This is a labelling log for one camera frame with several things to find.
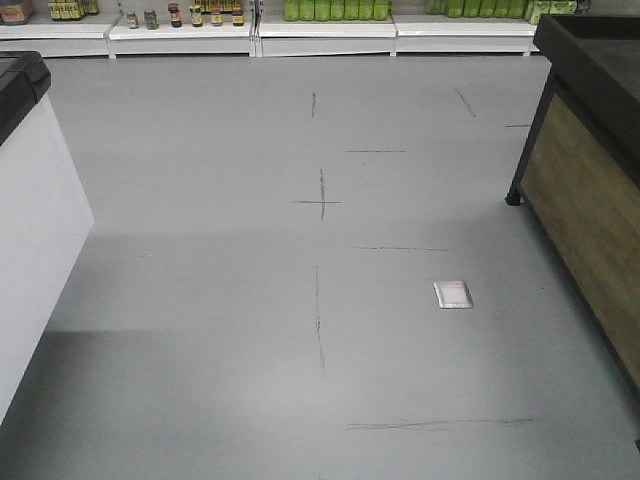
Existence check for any metal floor outlet plate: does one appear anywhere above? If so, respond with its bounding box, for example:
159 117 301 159
433 280 474 309

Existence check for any black wooden fruit stand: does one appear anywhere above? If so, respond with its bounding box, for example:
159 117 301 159
505 14 639 416

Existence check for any white freezer cabinet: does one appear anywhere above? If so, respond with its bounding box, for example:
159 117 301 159
1 51 94 412

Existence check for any white supermarket shelf unit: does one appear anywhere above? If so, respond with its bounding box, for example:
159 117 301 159
1 1 536 59

